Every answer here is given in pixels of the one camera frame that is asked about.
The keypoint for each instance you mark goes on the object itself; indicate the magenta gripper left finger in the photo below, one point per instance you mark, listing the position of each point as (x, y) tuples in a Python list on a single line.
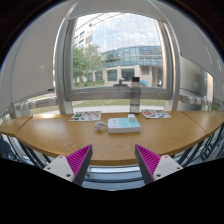
[(72, 167)]

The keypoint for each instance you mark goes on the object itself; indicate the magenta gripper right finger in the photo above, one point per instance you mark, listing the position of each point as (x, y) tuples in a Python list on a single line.
[(153, 166)]

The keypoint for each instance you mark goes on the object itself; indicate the white charger plug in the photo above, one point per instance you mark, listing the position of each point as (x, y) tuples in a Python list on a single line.
[(131, 117)]

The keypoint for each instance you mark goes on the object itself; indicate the right colourful sticker sheet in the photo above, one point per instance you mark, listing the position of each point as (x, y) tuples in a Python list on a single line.
[(155, 114)]

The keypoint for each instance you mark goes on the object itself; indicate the colourful sticker sheet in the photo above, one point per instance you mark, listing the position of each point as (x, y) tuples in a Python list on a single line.
[(155, 114), (86, 116)]

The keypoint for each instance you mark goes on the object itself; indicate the left colourful sticker sheet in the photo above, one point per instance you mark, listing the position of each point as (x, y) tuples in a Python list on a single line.
[(86, 116)]

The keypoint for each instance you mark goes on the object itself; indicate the white power strip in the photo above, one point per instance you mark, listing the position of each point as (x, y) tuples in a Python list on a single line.
[(123, 125)]

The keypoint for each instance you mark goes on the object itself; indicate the clear water bottle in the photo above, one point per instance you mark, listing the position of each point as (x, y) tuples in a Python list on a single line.
[(135, 95)]

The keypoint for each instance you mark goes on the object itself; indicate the left white roller blind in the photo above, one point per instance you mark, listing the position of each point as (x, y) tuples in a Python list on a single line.
[(28, 67)]

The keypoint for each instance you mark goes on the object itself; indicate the white roller blind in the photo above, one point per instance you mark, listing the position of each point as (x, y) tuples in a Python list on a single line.
[(195, 46), (28, 67)]

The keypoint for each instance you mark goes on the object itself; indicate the right white roller blind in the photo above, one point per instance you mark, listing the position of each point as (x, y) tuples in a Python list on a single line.
[(195, 46)]

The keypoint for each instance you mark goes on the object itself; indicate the white window frame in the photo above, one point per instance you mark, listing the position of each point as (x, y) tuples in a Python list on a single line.
[(97, 55)]

